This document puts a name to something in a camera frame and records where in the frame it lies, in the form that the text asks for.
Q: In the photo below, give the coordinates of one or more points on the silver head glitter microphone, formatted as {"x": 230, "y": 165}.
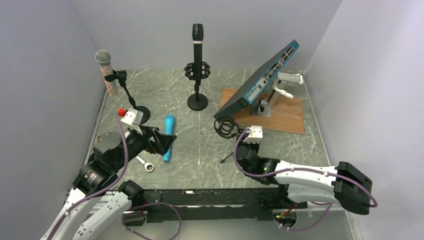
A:
{"x": 103, "y": 58}

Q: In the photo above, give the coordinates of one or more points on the grey metal bracket stand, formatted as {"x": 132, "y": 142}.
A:
{"x": 263, "y": 107}

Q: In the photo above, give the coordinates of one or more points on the silver ratchet wrench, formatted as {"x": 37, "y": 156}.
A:
{"x": 149, "y": 167}

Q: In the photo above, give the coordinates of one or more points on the black round base stand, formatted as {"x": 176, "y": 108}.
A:
{"x": 197, "y": 101}

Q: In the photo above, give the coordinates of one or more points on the wooden board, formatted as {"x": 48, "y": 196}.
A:
{"x": 286, "y": 114}

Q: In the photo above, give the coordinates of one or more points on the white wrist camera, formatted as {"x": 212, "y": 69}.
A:
{"x": 131, "y": 117}
{"x": 254, "y": 135}

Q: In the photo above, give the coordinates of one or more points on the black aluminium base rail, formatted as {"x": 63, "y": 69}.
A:
{"x": 217, "y": 204}

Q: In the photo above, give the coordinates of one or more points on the black tripod shock mount stand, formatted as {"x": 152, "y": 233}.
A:
{"x": 228, "y": 128}

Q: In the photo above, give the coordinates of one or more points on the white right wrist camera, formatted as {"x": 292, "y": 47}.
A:
{"x": 254, "y": 135}

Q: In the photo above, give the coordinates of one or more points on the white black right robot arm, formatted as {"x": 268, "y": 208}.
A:
{"x": 343, "y": 184}

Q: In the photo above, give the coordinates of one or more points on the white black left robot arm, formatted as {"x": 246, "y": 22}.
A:
{"x": 105, "y": 167}

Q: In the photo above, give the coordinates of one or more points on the black microphone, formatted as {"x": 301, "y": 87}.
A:
{"x": 197, "y": 37}

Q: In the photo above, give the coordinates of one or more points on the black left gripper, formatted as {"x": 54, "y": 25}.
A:
{"x": 163, "y": 140}

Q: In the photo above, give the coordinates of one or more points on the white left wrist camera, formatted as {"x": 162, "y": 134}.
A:
{"x": 131, "y": 117}

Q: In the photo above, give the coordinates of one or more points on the blue network switch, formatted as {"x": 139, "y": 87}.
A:
{"x": 256, "y": 83}

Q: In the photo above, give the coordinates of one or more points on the black clip microphone stand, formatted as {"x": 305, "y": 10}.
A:
{"x": 121, "y": 76}

